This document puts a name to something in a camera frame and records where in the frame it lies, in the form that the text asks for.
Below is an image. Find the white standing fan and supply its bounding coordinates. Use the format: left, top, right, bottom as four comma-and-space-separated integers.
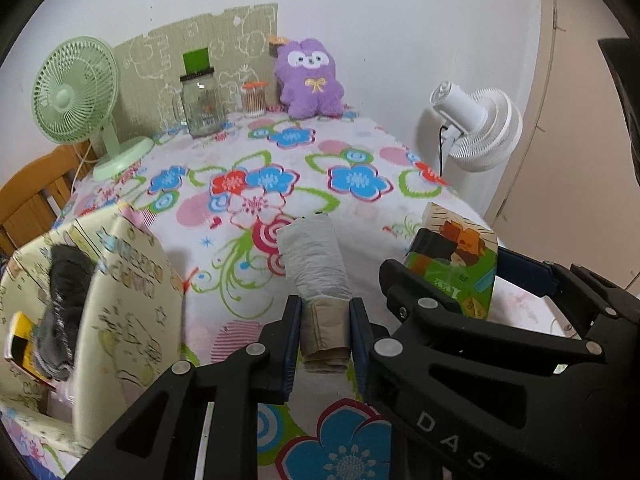
416, 80, 523, 209

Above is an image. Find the small jar of cotton swabs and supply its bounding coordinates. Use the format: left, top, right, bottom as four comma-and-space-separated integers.
241, 81, 267, 118

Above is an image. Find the yellow fabric storage box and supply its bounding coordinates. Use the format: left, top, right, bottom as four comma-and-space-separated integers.
1, 202, 183, 479

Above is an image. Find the yellow cartoon box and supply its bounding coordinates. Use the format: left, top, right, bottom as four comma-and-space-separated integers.
3, 311, 54, 388

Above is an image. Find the floral tablecloth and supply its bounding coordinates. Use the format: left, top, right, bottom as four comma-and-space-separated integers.
49, 106, 557, 480

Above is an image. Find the green desk fan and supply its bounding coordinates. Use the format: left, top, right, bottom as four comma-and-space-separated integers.
32, 36, 154, 181

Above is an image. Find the black sock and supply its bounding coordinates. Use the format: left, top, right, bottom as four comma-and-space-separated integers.
35, 245, 96, 382

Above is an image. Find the grey white sock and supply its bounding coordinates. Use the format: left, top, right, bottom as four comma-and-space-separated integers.
277, 212, 352, 373

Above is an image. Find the glass jar with green lid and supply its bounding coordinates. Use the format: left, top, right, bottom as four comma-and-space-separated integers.
172, 48, 226, 139

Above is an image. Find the purple bunny plush toy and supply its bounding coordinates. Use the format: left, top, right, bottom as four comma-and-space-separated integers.
274, 38, 344, 119

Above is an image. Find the green patterned foam mat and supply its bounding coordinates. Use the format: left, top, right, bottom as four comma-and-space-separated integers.
113, 3, 278, 140

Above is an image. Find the green picture book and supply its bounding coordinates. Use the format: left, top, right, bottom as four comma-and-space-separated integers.
404, 203, 498, 320

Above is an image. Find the beige wardrobe door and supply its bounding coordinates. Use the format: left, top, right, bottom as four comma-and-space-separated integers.
487, 0, 639, 295

